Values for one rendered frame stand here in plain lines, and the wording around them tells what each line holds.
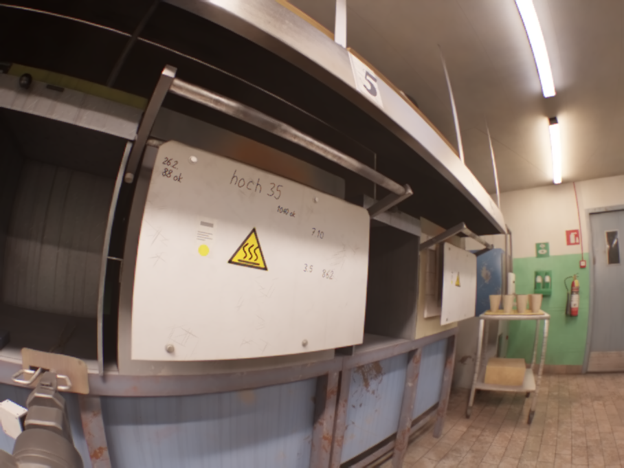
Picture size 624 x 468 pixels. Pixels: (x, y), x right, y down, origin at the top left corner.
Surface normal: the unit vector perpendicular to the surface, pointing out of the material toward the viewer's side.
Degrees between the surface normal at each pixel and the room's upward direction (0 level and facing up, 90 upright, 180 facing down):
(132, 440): 90
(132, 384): 90
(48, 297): 90
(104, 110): 90
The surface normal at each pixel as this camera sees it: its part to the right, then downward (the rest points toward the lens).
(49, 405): 0.68, -0.07
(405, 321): -0.74, -0.18
